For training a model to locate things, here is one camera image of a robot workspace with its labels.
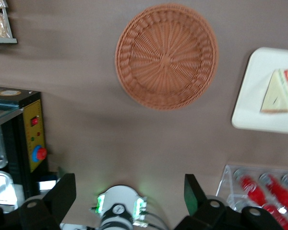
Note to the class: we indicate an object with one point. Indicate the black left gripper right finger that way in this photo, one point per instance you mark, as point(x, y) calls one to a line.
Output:
point(194, 194)

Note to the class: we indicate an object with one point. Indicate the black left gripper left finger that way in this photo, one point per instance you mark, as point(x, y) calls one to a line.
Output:
point(60, 194)

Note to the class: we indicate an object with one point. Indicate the triangular sandwich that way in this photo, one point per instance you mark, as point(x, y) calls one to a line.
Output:
point(278, 95)

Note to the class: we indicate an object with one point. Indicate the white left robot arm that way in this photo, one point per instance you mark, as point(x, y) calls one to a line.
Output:
point(117, 210)

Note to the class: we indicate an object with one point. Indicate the cream rectangular tray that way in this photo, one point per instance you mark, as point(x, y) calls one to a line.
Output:
point(252, 95)

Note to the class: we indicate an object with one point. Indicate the round brown wicker basket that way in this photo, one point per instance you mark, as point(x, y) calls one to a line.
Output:
point(166, 57)

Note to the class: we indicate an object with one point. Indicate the clear acrylic bottle rack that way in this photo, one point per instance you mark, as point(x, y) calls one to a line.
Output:
point(226, 187)

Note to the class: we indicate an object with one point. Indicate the black sealing machine yellow panel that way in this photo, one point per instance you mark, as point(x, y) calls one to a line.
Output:
point(16, 134)

